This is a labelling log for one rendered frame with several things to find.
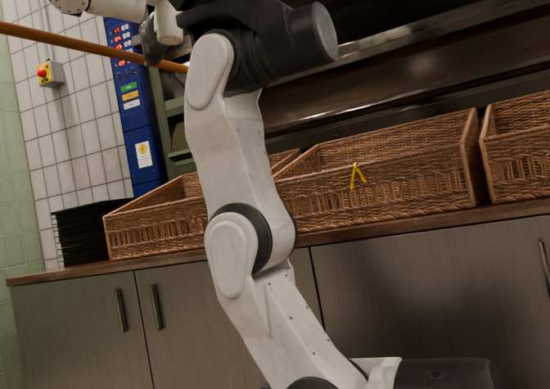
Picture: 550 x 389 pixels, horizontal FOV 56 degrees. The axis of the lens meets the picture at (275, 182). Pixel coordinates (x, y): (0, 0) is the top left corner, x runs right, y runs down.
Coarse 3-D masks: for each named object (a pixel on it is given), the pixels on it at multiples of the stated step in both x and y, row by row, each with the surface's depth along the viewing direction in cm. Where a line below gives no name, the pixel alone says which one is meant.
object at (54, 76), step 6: (36, 66) 245; (42, 66) 242; (48, 66) 240; (54, 66) 242; (60, 66) 245; (48, 72) 241; (54, 72) 241; (60, 72) 244; (42, 78) 243; (48, 78) 241; (54, 78) 241; (60, 78) 244; (42, 84) 243; (48, 84) 244; (54, 84) 246
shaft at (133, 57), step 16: (0, 32) 119; (16, 32) 122; (32, 32) 126; (48, 32) 131; (80, 48) 140; (96, 48) 144; (112, 48) 150; (144, 64) 163; (160, 64) 169; (176, 64) 177
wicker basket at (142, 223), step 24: (168, 192) 204; (192, 192) 209; (120, 216) 168; (144, 216) 164; (168, 216) 160; (192, 216) 156; (120, 240) 176; (144, 240) 187; (168, 240) 160; (192, 240) 156
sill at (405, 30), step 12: (492, 0) 161; (504, 0) 159; (516, 0) 158; (444, 12) 167; (456, 12) 166; (468, 12) 164; (480, 12) 163; (408, 24) 173; (420, 24) 171; (432, 24) 169; (444, 24) 168; (372, 36) 178; (384, 36) 177; (396, 36) 175; (348, 48) 183; (360, 48) 181; (168, 108) 220
